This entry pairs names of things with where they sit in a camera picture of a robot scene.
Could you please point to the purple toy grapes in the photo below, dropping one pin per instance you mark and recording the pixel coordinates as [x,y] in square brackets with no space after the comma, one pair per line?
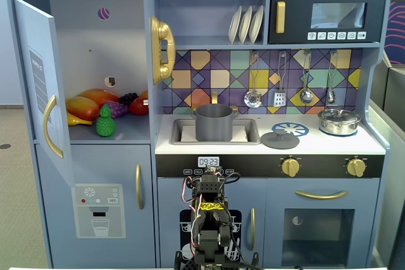
[118,109]

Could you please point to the red toy tomato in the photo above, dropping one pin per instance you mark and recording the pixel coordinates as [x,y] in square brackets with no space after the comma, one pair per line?
[137,107]

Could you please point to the green toy pineapple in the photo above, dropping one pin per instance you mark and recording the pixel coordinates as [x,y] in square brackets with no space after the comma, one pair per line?
[105,126]

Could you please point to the metal slotted spoon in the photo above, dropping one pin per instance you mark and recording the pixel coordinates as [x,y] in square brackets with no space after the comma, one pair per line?
[253,99]

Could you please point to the small wrist camera board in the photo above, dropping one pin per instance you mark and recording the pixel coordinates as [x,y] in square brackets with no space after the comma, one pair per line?
[212,170]

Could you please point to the orange red toy mango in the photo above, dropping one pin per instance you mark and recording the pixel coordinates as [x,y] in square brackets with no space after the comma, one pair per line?
[98,94]
[82,107]

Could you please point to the metal ladle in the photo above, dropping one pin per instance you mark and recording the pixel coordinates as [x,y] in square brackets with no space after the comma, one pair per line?
[306,96]

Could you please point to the steel pot with lid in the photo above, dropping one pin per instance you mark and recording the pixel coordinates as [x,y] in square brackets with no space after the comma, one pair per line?
[338,124]

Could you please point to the dark toy grapes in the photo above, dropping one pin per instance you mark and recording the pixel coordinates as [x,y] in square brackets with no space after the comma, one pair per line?
[128,97]

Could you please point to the yellow black tape label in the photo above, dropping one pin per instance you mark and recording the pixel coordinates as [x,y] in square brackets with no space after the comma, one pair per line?
[212,205]

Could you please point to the gold toy faucet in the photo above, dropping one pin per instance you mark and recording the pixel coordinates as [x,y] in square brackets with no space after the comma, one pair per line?
[214,97]

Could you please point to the gold stove knob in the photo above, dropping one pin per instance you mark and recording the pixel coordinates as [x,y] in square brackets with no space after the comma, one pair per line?
[290,167]
[356,168]

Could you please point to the grey toy sink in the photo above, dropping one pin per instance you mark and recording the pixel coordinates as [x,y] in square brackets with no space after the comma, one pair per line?
[177,131]

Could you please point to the grey plastic pot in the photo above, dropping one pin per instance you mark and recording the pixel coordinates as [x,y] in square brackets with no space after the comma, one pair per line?
[213,124]

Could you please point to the digital clock display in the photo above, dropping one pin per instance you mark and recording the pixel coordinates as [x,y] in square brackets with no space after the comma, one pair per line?
[208,161]

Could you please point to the black microwave door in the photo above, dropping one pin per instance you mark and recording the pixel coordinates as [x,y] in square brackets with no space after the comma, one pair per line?
[297,17]

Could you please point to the blue upper cabinet door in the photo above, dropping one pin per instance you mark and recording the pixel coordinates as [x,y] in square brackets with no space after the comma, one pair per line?
[31,45]

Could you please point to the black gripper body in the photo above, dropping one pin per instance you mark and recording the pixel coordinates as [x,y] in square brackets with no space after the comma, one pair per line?
[211,172]

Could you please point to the grey ice dispenser sticker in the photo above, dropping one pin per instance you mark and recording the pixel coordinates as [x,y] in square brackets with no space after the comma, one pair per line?
[99,229]

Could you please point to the grey pot lid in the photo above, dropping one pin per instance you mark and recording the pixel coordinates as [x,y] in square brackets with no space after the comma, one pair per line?
[280,142]

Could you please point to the orange toy fruit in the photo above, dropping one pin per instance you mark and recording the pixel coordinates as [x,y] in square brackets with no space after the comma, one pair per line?
[145,94]

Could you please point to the gold toy telephone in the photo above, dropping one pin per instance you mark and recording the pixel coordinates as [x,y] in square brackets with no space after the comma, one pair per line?
[163,39]

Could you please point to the yellow toy banana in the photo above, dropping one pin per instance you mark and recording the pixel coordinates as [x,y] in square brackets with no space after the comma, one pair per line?
[77,121]

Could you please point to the metal slotted spatula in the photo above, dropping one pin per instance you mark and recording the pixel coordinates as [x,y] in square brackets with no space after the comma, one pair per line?
[279,100]

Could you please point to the small metal spoon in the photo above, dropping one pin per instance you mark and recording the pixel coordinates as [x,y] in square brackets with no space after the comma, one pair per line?
[331,96]

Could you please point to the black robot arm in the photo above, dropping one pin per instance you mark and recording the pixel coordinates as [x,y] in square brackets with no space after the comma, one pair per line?
[207,238]

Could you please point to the white toy plate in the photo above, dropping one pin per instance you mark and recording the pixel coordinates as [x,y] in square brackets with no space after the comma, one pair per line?
[244,26]
[256,25]
[234,26]

